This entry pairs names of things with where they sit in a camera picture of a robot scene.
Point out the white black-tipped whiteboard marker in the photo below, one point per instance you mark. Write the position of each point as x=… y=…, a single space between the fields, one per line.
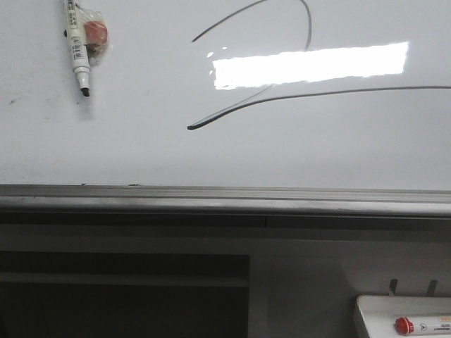
x=76 y=37

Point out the red round magnet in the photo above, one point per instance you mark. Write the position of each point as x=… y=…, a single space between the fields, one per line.
x=96 y=32

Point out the grey aluminium whiteboard ledge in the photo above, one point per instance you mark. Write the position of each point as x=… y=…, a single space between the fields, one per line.
x=224 y=200

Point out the white whiteboard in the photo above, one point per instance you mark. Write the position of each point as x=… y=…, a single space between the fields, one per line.
x=315 y=94

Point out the red-capped whiteboard marker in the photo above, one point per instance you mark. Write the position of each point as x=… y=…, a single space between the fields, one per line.
x=423 y=325

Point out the left metal tray hook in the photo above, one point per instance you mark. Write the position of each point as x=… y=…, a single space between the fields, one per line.
x=392 y=287

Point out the metal tray hook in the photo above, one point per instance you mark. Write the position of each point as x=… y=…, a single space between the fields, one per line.
x=392 y=287
x=432 y=288

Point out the white marker tray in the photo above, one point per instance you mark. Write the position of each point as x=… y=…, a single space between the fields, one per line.
x=375 y=315

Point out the right metal tray hook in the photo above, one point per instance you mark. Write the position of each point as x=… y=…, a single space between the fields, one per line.
x=432 y=288

